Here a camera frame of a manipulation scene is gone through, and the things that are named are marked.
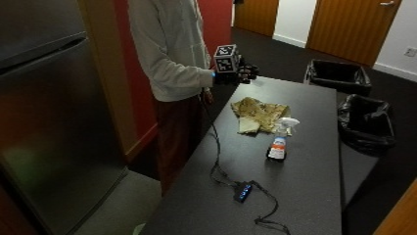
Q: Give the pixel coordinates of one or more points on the white marker cube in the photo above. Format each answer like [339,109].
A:
[227,58]

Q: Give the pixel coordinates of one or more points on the beige patterned cloth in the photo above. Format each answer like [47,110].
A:
[259,115]

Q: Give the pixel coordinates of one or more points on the wooden door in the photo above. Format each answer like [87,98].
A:
[256,14]
[352,27]

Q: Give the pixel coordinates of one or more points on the the person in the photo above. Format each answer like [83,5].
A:
[171,65]

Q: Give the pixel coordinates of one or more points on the black lined trash bin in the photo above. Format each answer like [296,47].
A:
[339,76]
[366,124]

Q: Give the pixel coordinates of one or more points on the white spray bottle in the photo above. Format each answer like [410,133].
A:
[280,140]

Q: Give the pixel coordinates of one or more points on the black usb hub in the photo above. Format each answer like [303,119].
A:
[243,191]

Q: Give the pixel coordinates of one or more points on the stainless steel refrigerator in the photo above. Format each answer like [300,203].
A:
[53,114]

